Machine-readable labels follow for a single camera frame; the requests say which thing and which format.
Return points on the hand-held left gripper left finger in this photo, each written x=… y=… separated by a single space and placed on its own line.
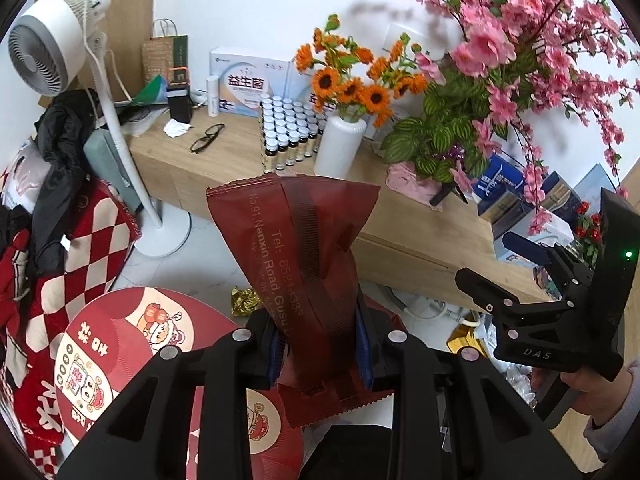
x=275 y=355

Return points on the dark blue box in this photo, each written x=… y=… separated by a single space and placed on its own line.
x=557 y=195

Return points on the green folded paper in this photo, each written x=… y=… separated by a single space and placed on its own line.
x=152 y=91

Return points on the round red table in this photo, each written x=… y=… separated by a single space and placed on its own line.
x=115 y=320

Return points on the grey printed cushion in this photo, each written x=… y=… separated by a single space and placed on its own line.
x=22 y=175

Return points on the white ribbed vase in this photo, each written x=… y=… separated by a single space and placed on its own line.
x=337 y=150

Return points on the person's right hand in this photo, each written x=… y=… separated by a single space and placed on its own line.
x=597 y=402

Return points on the brown paper bag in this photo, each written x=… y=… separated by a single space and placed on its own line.
x=160 y=57

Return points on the small black tripod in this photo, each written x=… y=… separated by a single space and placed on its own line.
x=445 y=192

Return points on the pink blossom branches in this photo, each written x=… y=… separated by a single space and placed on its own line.
x=480 y=45

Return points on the yellow box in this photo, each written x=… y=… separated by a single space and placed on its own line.
x=462 y=342

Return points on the grey green pillow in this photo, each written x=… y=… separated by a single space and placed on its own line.
x=110 y=160

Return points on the blue white carton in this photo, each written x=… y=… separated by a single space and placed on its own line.
x=500 y=180

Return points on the white power strip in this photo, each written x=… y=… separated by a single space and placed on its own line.
x=430 y=310

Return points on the light blue white box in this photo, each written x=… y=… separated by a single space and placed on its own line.
x=560 y=235

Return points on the red black garment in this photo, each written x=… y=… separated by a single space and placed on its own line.
x=12 y=285

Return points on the black jacket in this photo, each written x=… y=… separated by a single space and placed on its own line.
x=60 y=160

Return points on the orange artificial flowers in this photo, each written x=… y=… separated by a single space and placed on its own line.
x=372 y=97

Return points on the person's right forearm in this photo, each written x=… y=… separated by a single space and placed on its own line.
x=617 y=435

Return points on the red artificial flowers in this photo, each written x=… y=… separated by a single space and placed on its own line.
x=590 y=225

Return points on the dark red snack wrapper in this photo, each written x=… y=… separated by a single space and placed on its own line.
x=300 y=240

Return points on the white tissue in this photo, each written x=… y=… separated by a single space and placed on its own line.
x=176 y=129

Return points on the white standing fan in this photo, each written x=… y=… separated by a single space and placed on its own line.
x=45 y=45

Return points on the gold foil wrapper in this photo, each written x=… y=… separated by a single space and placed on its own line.
x=245 y=301

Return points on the black glasses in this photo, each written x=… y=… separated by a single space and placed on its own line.
x=200 y=144

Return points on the white spray bottle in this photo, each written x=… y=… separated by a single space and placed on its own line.
x=213 y=97

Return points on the white crumpled papers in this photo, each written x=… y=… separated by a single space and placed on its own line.
x=517 y=382

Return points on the group of small brown bottles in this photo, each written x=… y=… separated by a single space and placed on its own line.
x=285 y=135

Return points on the black box device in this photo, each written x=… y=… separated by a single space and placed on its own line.
x=180 y=105

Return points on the pink cloth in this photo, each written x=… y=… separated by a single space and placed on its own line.
x=415 y=185

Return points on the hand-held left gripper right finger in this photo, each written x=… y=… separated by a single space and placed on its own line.
x=362 y=355

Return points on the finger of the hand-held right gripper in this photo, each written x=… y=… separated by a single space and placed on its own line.
x=480 y=287
x=525 y=247

